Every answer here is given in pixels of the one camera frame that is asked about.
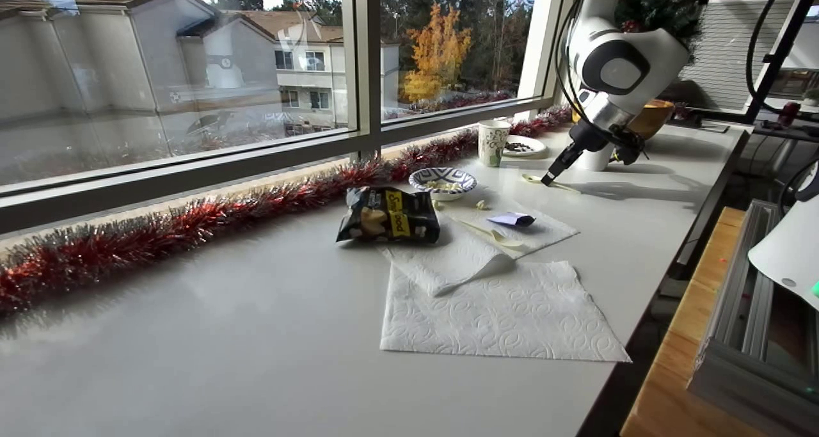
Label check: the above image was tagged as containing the white plastic spoon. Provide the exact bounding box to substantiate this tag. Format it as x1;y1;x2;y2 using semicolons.
521;173;580;194

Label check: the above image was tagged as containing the black cable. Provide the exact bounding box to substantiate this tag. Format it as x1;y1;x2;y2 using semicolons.
745;0;794;115

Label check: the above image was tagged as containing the green patterned paper cup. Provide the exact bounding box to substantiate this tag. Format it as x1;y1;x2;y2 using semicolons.
478;119;512;168

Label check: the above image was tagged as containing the stand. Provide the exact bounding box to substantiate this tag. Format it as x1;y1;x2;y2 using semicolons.
744;0;819;125

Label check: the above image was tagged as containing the wooden bowl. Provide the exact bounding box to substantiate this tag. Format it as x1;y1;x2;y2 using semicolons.
626;99;676;141

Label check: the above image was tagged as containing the flat white paper towel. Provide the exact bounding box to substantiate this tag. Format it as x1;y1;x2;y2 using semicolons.
379;260;633;363

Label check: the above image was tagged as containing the white plate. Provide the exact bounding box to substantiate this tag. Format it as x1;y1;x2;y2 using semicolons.
502;135;548;158

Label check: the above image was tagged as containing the window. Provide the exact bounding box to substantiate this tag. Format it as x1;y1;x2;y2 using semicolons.
378;0;559;125
0;0;360;196
664;0;819;115

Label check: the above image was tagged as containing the folded white paper towel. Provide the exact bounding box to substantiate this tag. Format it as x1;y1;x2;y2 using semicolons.
383;204;580;298

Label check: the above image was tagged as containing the white mug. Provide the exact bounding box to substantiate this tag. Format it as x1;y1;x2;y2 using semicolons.
572;144;616;172

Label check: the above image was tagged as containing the red and silver tinsel garland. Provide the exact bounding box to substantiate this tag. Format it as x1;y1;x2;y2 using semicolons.
0;104;574;317

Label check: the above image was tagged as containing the black snack bag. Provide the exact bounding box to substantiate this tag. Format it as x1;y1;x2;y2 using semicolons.
335;186;441;245

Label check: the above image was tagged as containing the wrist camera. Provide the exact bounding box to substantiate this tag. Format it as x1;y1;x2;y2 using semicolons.
609;129;647;166

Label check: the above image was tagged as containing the green wreath with red berries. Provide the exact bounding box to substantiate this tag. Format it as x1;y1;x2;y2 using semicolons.
613;0;712;42

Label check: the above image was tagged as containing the blue patterned paper bowl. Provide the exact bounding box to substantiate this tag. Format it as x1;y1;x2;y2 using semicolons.
408;166;479;202

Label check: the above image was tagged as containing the white plastic fork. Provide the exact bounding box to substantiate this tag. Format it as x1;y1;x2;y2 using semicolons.
450;216;526;250

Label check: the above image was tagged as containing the purple packet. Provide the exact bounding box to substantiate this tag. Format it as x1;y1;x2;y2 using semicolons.
487;211;536;228

